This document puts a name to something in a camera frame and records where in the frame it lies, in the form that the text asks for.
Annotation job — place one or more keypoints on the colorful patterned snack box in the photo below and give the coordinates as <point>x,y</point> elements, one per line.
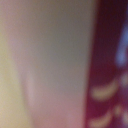
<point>106,63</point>

